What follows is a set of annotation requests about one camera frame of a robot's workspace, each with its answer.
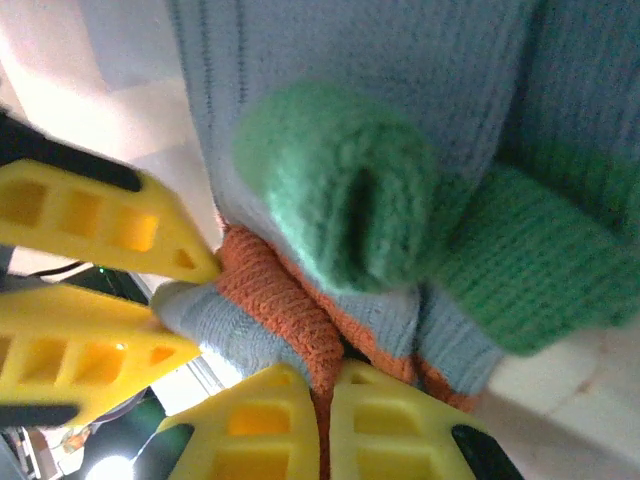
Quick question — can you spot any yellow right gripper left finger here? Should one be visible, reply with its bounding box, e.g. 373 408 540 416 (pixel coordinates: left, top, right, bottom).
132 362 322 480

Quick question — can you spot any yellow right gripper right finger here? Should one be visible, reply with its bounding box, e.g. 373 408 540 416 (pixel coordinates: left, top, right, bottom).
328 358 525 480

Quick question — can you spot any grey striped sock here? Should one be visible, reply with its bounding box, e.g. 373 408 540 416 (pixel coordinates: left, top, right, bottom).
149 0 541 480

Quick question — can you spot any blue ribbed sock green toe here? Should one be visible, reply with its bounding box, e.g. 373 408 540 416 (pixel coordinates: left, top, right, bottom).
409 0 640 414

